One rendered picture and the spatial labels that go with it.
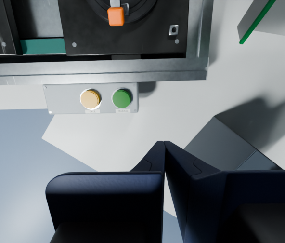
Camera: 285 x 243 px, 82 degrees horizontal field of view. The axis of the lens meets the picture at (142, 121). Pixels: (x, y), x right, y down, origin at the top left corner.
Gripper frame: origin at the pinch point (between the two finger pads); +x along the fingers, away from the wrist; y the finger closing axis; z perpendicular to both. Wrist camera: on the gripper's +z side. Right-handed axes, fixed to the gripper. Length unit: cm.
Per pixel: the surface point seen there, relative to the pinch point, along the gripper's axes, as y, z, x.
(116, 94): 7.4, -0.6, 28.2
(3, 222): 162, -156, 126
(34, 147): 104, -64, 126
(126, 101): 5.3, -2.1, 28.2
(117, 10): 4.6, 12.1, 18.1
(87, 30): 12.0, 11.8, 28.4
